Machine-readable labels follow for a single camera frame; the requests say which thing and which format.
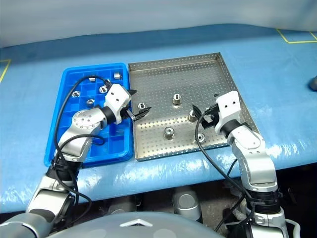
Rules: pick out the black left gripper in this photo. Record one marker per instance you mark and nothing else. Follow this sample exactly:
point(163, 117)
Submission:
point(123, 113)

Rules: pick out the grey rounded object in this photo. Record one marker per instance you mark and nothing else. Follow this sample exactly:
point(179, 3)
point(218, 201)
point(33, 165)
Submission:
point(313, 83)

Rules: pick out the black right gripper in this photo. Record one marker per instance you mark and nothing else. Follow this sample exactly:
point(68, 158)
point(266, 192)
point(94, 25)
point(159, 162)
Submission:
point(211, 117)

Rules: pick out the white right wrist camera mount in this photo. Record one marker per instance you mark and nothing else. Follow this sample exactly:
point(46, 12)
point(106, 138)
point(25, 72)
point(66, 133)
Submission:
point(229, 106)

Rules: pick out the blue plastic table cover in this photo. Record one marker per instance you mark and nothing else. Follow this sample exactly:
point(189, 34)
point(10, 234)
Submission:
point(272, 74)

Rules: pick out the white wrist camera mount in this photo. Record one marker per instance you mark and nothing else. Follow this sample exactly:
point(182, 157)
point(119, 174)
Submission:
point(116, 98)
point(229, 106)

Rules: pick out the metal nut blue tray left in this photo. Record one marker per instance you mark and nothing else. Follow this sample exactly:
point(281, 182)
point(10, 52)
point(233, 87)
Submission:
point(75, 94)

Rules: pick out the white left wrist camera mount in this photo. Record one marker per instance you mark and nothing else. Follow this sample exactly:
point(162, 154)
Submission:
point(116, 98)

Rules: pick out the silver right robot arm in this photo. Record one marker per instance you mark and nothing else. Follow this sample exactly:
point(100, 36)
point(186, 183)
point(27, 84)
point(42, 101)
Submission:
point(252, 153)

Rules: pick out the silver cylinder under table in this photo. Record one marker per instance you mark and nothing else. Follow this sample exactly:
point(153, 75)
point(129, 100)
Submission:
point(185, 203)

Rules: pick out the perforated metal tray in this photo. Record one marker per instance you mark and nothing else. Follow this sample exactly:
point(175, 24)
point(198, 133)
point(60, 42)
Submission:
point(158, 84)

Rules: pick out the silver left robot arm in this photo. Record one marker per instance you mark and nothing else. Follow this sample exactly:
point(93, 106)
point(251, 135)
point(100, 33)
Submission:
point(79, 134)

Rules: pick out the grey robot torso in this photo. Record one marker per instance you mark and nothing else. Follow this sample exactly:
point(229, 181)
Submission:
point(99, 228)

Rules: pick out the blue plastic compartment tray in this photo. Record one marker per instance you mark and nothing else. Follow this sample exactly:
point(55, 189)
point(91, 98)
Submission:
point(116, 146)

